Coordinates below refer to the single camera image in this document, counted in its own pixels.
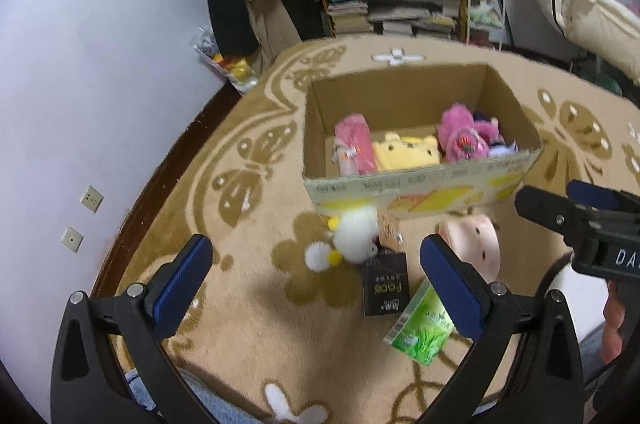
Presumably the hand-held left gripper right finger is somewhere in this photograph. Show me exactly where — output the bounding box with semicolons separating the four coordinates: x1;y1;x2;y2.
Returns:
419;234;586;424

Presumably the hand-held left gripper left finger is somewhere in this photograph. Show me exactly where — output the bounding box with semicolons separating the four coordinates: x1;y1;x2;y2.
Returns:
50;234;213;424

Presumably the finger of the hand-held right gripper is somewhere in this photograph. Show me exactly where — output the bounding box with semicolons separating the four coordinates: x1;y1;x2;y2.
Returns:
566;180;629;211
515;186;584;237

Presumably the green tissue pack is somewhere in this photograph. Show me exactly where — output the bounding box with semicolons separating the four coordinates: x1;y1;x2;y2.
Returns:
383;279;456;366

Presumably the pink pig plush toy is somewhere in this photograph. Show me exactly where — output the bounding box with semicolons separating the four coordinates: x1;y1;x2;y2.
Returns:
437;214;502;282

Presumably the black packet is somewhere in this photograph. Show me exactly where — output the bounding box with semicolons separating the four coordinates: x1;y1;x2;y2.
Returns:
361;249;412;317

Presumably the purple haired plush doll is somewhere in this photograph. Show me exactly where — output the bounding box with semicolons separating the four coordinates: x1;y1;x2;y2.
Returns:
472;111;518;157

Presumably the cardboard box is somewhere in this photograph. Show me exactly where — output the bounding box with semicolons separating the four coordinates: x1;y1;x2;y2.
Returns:
301;64;545;221

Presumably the magenta bear plush toy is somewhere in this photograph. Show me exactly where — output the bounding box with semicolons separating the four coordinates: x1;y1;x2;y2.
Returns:
437;104;503;163

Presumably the white duck plush toy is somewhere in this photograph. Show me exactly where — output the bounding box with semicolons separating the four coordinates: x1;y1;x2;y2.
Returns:
305;205;379;273

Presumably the yellow plush toy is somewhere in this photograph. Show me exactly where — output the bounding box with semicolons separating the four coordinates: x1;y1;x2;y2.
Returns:
372;133;442;171

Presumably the pink towel pack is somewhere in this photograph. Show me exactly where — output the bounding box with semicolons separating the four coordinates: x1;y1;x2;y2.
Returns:
334;115;380;175

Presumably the person's right hand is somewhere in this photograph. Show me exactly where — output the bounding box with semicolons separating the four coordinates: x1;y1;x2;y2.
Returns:
600;279;633;365

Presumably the black and white plush toy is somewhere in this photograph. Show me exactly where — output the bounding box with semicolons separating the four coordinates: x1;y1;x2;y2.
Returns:
535;251;613;345

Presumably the small peach packet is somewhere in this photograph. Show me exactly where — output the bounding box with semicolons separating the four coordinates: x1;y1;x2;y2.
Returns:
377;216;406;249

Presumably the beige flower pattern carpet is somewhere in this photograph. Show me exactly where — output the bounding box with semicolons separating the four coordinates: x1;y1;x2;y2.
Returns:
92;36;640;424

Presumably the person's right jeans leg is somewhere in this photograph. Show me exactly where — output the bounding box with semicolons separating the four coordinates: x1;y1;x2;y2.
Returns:
575;324;616;395

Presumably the person's jeans leg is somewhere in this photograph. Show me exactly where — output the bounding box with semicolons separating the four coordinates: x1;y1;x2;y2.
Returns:
122;366;261;424
575;324;616;395

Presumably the person's left jeans leg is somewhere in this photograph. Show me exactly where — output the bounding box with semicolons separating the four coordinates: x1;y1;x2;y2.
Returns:
122;366;261;424

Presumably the green and white cloth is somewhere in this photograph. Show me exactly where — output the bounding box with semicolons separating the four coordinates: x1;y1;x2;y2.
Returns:
470;0;501;27

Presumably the clear plastic bag of toys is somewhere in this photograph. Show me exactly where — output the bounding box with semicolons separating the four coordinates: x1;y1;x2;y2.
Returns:
192;28;261;94

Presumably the wide stack of books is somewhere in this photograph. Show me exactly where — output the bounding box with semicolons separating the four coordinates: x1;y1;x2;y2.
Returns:
367;0;461;39

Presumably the narrow stack of books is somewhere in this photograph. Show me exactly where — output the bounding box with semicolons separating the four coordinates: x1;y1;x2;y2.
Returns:
326;0;371;38

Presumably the beige hanging coat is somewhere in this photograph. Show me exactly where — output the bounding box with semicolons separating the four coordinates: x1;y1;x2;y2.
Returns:
242;0;321;59

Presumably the white wall socket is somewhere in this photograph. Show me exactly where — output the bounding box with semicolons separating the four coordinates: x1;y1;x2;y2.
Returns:
60;226;84;253
80;185;105;213

